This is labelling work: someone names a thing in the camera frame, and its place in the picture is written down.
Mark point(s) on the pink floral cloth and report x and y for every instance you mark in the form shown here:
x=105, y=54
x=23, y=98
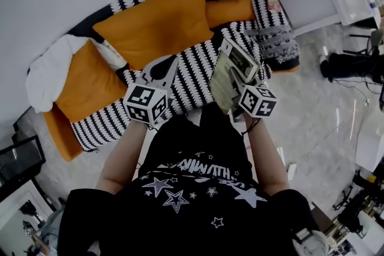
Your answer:
x=274, y=0

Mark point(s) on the black white striped sofa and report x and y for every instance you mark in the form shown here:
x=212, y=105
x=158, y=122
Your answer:
x=63, y=141

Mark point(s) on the black white striped throw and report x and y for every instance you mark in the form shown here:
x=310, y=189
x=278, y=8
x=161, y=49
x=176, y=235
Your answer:
x=192, y=78

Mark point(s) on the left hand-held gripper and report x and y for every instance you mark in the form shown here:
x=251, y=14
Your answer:
x=144, y=103

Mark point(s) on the person's left forearm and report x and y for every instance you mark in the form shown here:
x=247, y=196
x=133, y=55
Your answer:
x=123, y=156

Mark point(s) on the black bag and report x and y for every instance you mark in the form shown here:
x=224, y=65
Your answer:
x=345, y=67

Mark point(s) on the white board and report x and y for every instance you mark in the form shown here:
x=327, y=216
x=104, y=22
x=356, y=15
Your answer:
x=370, y=150

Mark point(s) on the small orange cushion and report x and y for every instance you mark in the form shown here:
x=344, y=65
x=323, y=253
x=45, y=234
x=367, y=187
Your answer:
x=228, y=10

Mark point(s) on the person's right forearm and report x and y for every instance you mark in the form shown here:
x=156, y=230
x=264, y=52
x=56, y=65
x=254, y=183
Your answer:
x=267, y=156

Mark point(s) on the grey patterned cushion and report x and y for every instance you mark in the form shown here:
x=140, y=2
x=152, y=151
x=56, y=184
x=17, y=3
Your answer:
x=273, y=43

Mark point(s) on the large orange cushion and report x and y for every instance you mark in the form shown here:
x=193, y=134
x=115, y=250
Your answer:
x=156, y=24
x=90, y=84

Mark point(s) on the black star print t-shirt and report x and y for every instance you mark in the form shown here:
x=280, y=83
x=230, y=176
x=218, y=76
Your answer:
x=198, y=204

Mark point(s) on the black metal frame rack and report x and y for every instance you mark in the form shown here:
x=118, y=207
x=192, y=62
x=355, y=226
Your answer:
x=21, y=156

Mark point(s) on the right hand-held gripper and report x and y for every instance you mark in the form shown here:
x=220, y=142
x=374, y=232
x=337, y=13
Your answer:
x=258, y=102

